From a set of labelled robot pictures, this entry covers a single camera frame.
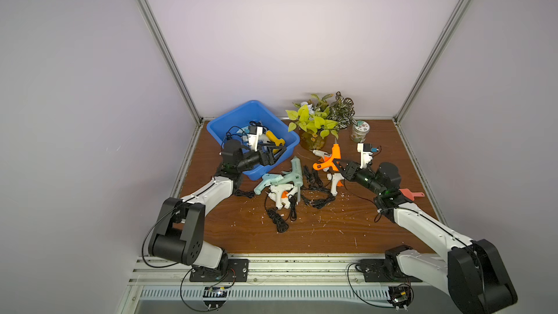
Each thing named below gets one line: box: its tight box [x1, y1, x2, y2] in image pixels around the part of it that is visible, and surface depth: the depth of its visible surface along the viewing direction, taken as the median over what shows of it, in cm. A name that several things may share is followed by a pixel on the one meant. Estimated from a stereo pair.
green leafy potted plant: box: [285, 94, 339, 150], surface depth 92 cm
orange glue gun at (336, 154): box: [312, 143, 342, 172], surface depth 81 cm
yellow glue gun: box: [265, 130, 286, 154], surface depth 108 cm
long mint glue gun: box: [281, 155, 303, 203], surface depth 94 cm
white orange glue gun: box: [264, 184, 298, 211], surface depth 91 cm
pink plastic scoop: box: [398, 188, 426, 202], surface depth 92 cm
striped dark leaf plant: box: [326, 90, 358, 128], surface depth 94 cm
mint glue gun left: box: [253, 173, 285, 196], surface depth 94 cm
